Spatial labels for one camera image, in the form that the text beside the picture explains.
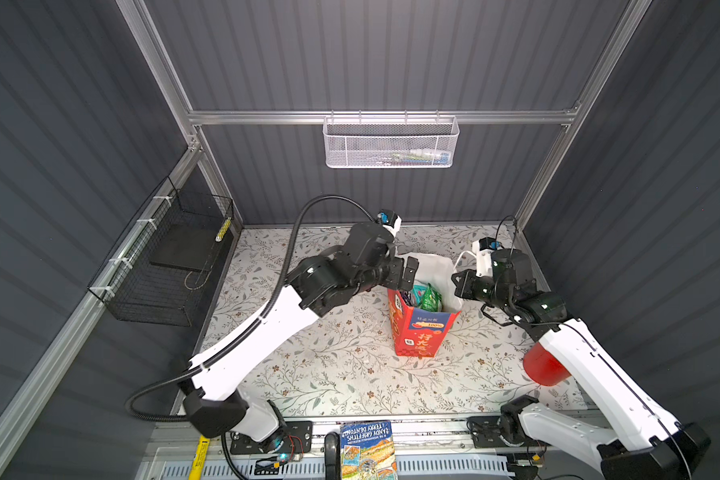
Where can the black wire side basket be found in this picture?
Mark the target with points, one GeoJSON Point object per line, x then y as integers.
{"type": "Point", "coordinates": [166, 271]}

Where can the colourful book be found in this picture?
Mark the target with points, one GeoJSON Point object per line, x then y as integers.
{"type": "Point", "coordinates": [368, 451]}

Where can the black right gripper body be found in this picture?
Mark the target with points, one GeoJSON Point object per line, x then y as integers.
{"type": "Point", "coordinates": [480, 288]}

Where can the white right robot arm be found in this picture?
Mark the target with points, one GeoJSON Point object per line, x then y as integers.
{"type": "Point", "coordinates": [642, 439]}

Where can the white wire wall basket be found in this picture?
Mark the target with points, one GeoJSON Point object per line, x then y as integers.
{"type": "Point", "coordinates": [401, 142]}

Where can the teal mint candy bag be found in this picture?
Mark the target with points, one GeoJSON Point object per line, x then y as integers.
{"type": "Point", "coordinates": [417, 293]}

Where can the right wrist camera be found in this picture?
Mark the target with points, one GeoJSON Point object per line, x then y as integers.
{"type": "Point", "coordinates": [483, 250]}

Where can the red pencil cup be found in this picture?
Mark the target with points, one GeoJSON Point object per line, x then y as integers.
{"type": "Point", "coordinates": [543, 368]}

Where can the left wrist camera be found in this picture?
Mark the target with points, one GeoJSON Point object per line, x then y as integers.
{"type": "Point", "coordinates": [390, 220]}

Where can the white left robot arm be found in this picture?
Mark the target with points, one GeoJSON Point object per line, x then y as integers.
{"type": "Point", "coordinates": [216, 404]}

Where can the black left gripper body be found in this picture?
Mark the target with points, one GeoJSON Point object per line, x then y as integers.
{"type": "Point", "coordinates": [388, 273]}

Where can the green spring tea candy bag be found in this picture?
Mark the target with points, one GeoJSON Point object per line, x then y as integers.
{"type": "Point", "coordinates": [432, 301]}

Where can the red paper gift bag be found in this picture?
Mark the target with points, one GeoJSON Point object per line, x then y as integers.
{"type": "Point", "coordinates": [418, 332]}

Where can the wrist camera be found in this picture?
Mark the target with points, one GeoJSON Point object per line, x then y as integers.
{"type": "Point", "coordinates": [390, 220]}
{"type": "Point", "coordinates": [483, 250]}

